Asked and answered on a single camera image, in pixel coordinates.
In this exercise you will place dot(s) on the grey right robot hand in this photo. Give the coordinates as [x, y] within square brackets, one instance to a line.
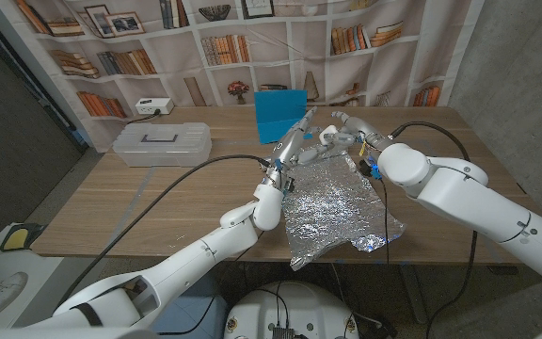
[353, 132]

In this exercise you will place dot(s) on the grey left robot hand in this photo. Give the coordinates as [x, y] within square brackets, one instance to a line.
[287, 146]

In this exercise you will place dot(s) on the white AirPods case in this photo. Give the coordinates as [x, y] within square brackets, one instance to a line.
[327, 132]

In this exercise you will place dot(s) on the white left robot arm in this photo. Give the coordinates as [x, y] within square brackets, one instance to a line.
[181, 268]

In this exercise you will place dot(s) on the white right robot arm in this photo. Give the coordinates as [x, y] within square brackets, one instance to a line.
[478, 207]

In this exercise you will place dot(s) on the blue folded origami paper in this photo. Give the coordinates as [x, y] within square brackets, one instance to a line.
[275, 115]

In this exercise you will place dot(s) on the aluminum foil sheet with roll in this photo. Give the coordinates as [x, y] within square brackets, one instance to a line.
[332, 207]

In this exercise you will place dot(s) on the printed bookshelf backdrop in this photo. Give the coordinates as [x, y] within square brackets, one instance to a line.
[271, 52]

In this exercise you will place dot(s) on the clear plastic storage box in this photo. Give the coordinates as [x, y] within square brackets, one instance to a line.
[158, 141]

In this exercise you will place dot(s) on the white power strip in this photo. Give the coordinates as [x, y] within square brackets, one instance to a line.
[153, 106]

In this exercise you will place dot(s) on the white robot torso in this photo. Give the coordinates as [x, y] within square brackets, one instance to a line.
[294, 306]

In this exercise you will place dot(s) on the grey metal table leg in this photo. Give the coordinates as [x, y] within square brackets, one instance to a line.
[414, 292]

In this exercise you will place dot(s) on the dark perforated metal panel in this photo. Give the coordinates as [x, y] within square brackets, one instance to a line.
[17, 141]

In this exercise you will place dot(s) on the white floor platform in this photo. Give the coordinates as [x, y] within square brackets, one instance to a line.
[40, 278]

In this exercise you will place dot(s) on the yellow and black pedal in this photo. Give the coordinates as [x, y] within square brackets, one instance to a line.
[17, 237]

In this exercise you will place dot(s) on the white sneaker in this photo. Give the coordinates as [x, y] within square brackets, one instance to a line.
[10, 287]

